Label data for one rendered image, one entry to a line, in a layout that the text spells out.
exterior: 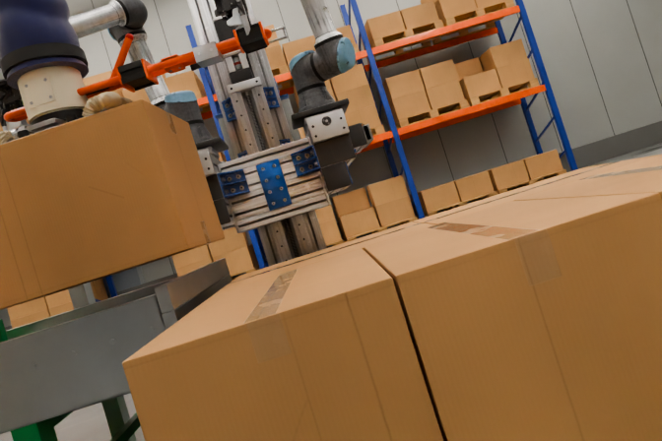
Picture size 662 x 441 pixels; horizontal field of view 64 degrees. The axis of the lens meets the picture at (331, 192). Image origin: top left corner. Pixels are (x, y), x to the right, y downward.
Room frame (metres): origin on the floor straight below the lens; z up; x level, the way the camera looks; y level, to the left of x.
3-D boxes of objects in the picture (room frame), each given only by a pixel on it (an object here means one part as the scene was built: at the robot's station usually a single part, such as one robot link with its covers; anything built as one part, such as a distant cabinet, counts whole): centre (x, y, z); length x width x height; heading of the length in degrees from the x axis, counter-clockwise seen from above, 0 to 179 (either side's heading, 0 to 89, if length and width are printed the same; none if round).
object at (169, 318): (1.54, 0.43, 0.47); 0.70 x 0.03 x 0.15; 1
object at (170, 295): (1.54, 0.43, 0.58); 0.70 x 0.03 x 0.06; 1
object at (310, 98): (2.07, -0.05, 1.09); 0.15 x 0.15 x 0.10
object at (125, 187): (1.54, 0.68, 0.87); 0.60 x 0.40 x 0.40; 89
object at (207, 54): (1.53, 0.22, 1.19); 0.07 x 0.07 x 0.04; 89
